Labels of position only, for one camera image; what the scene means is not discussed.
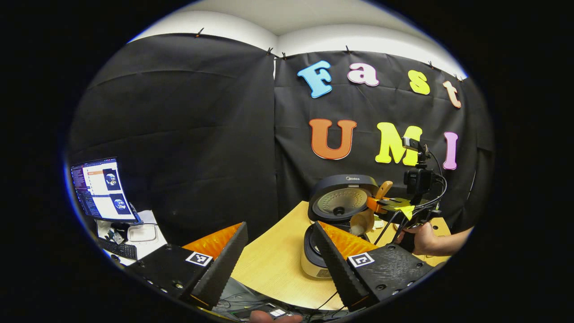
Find computer monitor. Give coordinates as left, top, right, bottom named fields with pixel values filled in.
left=70, top=157, right=142, bottom=223

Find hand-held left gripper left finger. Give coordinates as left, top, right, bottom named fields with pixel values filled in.
left=126, top=222, right=249, bottom=310

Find black keyboard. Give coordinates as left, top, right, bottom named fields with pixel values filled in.
left=98, top=238, right=138, bottom=261

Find white shallow tray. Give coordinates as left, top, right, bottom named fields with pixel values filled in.
left=127, top=223, right=157, bottom=243

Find black backdrop cloth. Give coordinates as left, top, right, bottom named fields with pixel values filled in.
left=67, top=32, right=496, bottom=247

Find white side desk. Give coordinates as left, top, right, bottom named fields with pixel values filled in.
left=96, top=210, right=169, bottom=262

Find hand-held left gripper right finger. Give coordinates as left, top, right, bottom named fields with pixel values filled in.
left=313, top=221, right=435, bottom=312

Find dark grey rice cooker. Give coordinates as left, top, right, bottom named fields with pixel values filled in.
left=300, top=174, right=380, bottom=279

